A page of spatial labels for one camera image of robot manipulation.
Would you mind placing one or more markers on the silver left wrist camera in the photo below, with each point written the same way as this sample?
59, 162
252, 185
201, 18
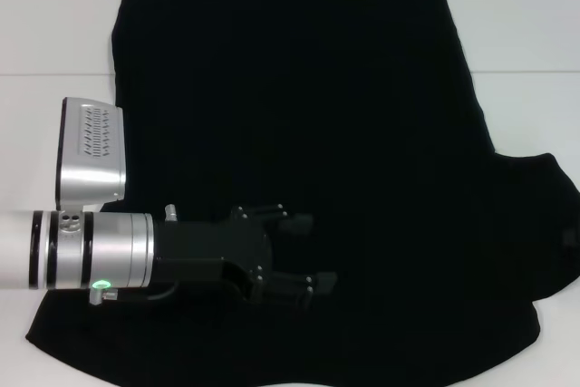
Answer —
90, 169

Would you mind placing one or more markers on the black t-shirt with FREE print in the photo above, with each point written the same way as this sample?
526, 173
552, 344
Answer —
317, 110

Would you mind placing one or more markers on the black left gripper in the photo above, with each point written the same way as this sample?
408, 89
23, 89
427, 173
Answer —
204, 246

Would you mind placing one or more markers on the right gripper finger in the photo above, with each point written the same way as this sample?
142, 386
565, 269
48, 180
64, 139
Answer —
569, 237

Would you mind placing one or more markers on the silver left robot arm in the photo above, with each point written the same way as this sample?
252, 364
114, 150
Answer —
113, 251

